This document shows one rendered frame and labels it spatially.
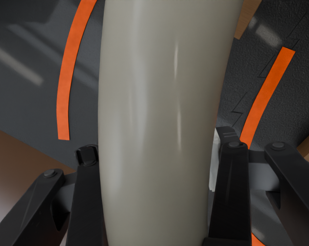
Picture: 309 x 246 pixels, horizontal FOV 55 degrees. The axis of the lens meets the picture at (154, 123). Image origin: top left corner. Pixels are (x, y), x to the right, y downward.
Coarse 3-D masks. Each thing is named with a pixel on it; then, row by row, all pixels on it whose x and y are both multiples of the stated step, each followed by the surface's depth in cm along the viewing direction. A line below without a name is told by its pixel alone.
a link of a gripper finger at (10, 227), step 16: (48, 176) 14; (64, 176) 14; (32, 192) 13; (48, 192) 13; (16, 208) 12; (32, 208) 12; (48, 208) 12; (0, 224) 11; (16, 224) 11; (32, 224) 11; (48, 224) 12; (64, 224) 14; (0, 240) 10; (16, 240) 10; (32, 240) 11; (48, 240) 12
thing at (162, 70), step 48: (144, 0) 5; (192, 0) 5; (240, 0) 6; (144, 48) 6; (192, 48) 6; (144, 96) 6; (192, 96) 6; (144, 144) 6; (192, 144) 7; (144, 192) 7; (192, 192) 7; (144, 240) 7; (192, 240) 8
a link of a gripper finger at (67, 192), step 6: (66, 174) 15; (72, 174) 15; (66, 180) 14; (72, 180) 14; (66, 186) 14; (72, 186) 14; (60, 192) 14; (66, 192) 14; (72, 192) 14; (54, 198) 14; (60, 198) 14; (66, 198) 14; (72, 198) 14; (54, 204) 14; (60, 204) 14; (66, 204) 14; (54, 210) 14; (60, 210) 14; (66, 210) 14
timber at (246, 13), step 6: (246, 0) 82; (252, 0) 82; (258, 0) 81; (246, 6) 82; (252, 6) 82; (258, 6) 82; (240, 12) 83; (246, 12) 83; (252, 12) 83; (240, 18) 84; (246, 18) 83; (240, 24) 84; (246, 24) 84; (240, 30) 85; (234, 36) 86; (240, 36) 85
